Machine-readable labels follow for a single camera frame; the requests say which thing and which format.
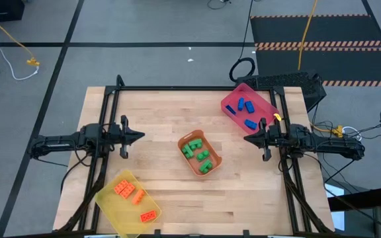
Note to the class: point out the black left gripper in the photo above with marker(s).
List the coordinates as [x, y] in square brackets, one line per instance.
[124, 135]

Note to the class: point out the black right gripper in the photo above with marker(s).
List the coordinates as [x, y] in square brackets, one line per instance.
[265, 140]

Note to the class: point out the orange toy brick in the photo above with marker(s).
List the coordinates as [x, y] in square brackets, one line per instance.
[138, 196]
[121, 186]
[148, 216]
[127, 190]

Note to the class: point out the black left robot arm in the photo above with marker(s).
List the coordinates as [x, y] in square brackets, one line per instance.
[61, 145]

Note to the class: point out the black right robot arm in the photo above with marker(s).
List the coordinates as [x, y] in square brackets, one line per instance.
[326, 145]

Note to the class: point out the pink plastic bin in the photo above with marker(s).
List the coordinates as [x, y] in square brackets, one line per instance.
[266, 111]

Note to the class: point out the yellow gripper tag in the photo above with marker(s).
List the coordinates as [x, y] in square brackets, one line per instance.
[277, 116]

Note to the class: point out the orange plastic bin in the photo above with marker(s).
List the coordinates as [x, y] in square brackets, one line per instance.
[207, 146]

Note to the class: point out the yellow plastic bin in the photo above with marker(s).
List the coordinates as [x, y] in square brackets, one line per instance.
[124, 211]

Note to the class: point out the yellow plug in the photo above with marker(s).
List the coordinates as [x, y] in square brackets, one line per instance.
[339, 130]

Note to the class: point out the black floor beam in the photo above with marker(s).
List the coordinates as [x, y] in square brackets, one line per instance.
[359, 200]

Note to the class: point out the black hazard-striped floor mat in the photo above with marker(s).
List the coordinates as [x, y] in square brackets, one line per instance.
[326, 29]

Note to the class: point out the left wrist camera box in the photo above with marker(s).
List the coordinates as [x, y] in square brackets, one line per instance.
[113, 135]

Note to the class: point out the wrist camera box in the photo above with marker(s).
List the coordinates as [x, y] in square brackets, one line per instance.
[113, 135]
[278, 137]

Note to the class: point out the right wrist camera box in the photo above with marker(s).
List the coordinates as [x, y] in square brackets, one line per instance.
[278, 137]

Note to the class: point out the black aluminium table frame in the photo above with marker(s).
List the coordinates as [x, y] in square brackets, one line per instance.
[177, 88]

